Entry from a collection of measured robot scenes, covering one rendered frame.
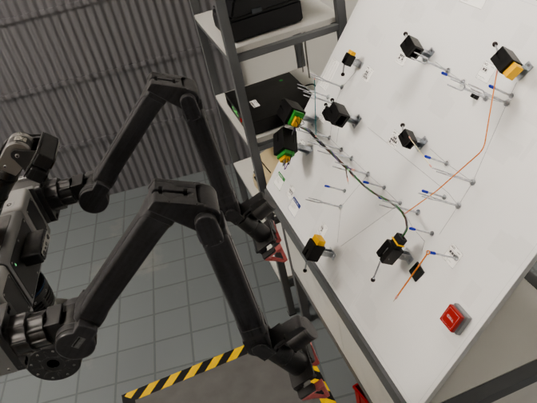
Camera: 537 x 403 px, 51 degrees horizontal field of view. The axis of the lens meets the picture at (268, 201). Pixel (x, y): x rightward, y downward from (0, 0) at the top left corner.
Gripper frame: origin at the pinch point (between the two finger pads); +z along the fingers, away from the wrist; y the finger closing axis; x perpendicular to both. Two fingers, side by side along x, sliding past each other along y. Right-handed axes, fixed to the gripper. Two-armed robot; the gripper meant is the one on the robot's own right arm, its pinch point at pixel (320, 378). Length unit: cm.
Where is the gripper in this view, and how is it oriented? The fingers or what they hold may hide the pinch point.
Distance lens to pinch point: 146.8
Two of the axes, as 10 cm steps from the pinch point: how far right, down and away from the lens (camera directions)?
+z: 6.3, 5.6, 5.4
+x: -7.5, 6.0, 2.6
